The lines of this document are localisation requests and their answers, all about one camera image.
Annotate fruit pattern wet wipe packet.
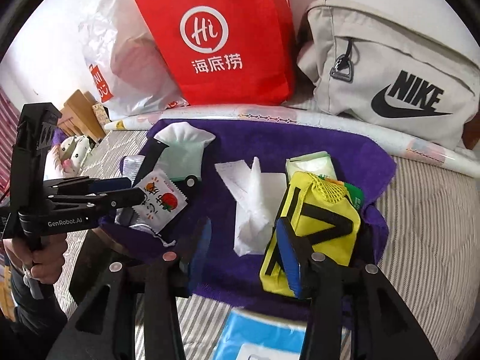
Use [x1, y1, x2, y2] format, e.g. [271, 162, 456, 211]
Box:
[133, 170, 187, 232]

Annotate yellow black pouch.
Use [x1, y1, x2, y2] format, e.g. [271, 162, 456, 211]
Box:
[258, 170, 362, 299]

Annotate green snack packet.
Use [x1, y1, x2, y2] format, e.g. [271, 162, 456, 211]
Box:
[320, 175, 365, 211]

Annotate white tissue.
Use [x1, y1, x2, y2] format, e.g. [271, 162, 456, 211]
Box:
[215, 158, 287, 257]

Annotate green tissue pack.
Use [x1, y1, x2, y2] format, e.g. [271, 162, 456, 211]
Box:
[286, 151, 337, 180]

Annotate person's left hand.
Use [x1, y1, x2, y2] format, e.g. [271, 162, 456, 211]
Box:
[3, 234, 68, 284]

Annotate panda plush toy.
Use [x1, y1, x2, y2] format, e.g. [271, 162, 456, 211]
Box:
[43, 136, 90, 180]

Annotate dark green tea tin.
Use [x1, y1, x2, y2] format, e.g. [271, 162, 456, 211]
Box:
[69, 228, 144, 306]

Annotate wooden headboard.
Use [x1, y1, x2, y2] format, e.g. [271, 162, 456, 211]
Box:
[57, 89, 106, 143]

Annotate striped mattress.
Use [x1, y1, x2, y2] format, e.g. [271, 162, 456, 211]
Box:
[55, 131, 479, 359]

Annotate white Miniso plastic bag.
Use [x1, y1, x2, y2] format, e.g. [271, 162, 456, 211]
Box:
[78, 0, 188, 120]

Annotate blue tissue box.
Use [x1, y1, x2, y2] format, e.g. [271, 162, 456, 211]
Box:
[211, 308, 306, 360]

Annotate purple towel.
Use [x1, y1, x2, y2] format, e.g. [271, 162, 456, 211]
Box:
[98, 118, 398, 325]

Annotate rolled patterned paper tube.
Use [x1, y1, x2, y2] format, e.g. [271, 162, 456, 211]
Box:
[104, 105, 480, 179]

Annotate red Haidilao paper bag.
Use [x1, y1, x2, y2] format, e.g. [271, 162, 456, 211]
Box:
[135, 0, 295, 106]

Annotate beige Nike bag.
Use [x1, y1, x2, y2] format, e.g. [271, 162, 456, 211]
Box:
[297, 0, 479, 149]

